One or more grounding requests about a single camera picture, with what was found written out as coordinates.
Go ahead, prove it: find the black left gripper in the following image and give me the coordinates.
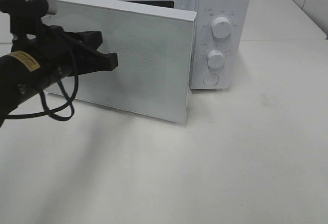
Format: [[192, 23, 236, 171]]
[[10, 11, 118, 76]]

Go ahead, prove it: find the white microwave door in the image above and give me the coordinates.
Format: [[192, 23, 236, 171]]
[[43, 0, 196, 124]]

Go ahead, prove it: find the white round door button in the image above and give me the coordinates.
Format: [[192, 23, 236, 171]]
[[203, 73, 219, 86]]

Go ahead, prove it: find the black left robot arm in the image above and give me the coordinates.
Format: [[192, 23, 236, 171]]
[[1, 13, 118, 122]]

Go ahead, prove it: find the white lower microwave knob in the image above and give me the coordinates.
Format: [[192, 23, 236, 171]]
[[207, 50, 226, 69]]

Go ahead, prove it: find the white microwave knob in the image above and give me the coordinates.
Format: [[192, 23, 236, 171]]
[[211, 15, 232, 39], [207, 50, 226, 69]]

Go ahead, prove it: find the white microwave oven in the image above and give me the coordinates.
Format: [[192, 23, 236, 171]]
[[11, 0, 251, 91]]

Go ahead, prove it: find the white upper microwave knob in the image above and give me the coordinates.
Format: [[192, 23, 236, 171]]
[[211, 15, 232, 39]]

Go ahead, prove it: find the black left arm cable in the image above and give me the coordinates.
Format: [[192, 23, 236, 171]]
[[5, 25, 79, 122]]

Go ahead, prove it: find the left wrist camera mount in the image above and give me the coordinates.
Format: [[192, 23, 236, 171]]
[[1, 0, 57, 17]]

